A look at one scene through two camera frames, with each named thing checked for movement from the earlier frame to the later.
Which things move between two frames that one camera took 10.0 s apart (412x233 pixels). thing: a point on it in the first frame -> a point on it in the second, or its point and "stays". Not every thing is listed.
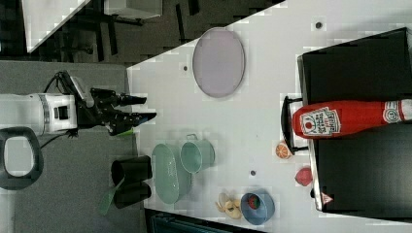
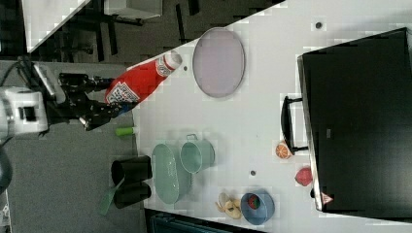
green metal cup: [196, 154] stays
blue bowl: [262, 213] stays
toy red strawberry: [303, 176] stays
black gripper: [101, 113] -> [76, 104]
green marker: [125, 133] stays
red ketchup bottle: [336, 117] -> [130, 83]
